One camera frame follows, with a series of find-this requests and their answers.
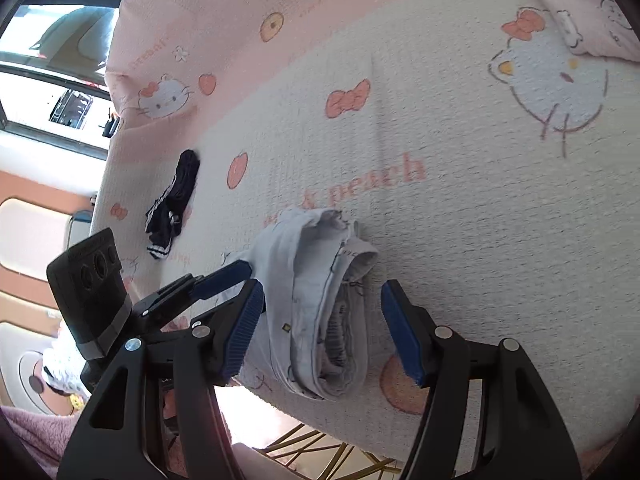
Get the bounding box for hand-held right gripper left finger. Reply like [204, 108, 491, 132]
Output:
[57, 280, 266, 480]

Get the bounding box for navy shorts with white stripes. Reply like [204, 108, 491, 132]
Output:
[144, 149, 202, 262]

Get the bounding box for gold wire chair frame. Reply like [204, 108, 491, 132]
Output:
[257, 422, 403, 480]

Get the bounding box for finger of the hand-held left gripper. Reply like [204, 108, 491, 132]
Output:
[131, 259, 254, 333]

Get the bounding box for person's left forearm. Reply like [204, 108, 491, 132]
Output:
[0, 405, 83, 480]

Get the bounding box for pink white cabinet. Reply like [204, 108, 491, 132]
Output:
[0, 170, 101, 411]

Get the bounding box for pink white cat-print blanket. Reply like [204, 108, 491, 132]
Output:
[90, 0, 640, 466]

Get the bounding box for light blue printed pajama pants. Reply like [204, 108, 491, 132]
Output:
[235, 206, 381, 402]

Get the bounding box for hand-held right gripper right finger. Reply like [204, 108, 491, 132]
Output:
[381, 280, 583, 480]

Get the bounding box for pink printed pajama garment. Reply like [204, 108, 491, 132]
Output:
[524, 0, 640, 63]

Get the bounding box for air conditioner unit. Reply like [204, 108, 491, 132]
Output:
[49, 89, 95, 128]

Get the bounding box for window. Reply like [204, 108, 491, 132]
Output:
[0, 2, 121, 153]

